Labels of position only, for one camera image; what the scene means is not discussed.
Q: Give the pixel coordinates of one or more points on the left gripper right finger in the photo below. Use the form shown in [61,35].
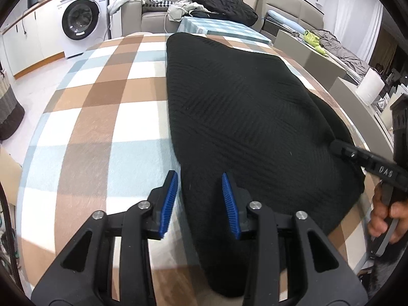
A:
[292,261]

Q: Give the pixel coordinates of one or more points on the grey sofa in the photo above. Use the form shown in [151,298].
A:
[138,17]

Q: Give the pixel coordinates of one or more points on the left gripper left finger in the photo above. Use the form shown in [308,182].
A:
[107,261]

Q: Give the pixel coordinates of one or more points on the folded checked blanket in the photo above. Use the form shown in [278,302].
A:
[203,26]

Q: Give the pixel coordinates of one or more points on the right hand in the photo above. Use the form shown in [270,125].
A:
[398,210]

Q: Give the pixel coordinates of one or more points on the white washing machine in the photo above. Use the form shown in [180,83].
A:
[83,24]

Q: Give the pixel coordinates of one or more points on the grey crumpled cloth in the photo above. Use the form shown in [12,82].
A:
[330,43]

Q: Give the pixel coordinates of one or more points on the checked bed blanket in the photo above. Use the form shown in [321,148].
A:
[102,143]

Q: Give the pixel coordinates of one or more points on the black knit sweater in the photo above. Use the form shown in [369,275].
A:
[246,113]

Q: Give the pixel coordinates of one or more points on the black quilted jacket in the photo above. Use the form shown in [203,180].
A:
[231,10]

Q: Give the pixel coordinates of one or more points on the woven laundry basket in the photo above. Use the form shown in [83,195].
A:
[11,111]

